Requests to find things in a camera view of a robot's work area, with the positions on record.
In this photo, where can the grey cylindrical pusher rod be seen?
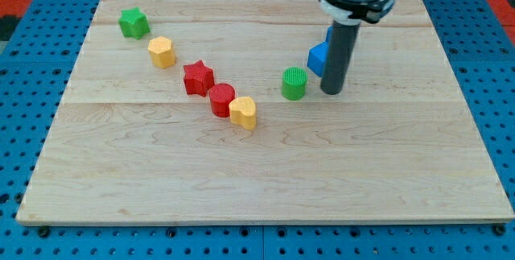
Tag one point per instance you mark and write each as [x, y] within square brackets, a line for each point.
[340, 49]

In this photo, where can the yellow hexagon block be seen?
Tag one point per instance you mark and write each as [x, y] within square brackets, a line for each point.
[162, 53]

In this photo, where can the wooden board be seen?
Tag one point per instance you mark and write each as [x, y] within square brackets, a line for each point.
[128, 146]

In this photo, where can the red star block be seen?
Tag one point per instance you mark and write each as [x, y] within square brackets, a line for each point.
[198, 78]

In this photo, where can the green cylinder block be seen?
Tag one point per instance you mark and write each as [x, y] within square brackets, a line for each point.
[294, 80]

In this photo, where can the yellow heart block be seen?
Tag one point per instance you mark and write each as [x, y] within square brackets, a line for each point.
[243, 112]

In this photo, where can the red cylinder block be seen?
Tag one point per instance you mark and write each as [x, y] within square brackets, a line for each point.
[220, 96]

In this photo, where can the green star block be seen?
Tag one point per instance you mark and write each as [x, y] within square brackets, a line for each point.
[133, 23]

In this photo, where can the blue block behind rod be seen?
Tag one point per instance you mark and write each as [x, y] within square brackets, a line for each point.
[328, 34]

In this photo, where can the blue cube block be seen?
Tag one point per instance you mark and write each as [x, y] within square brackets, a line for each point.
[316, 58]

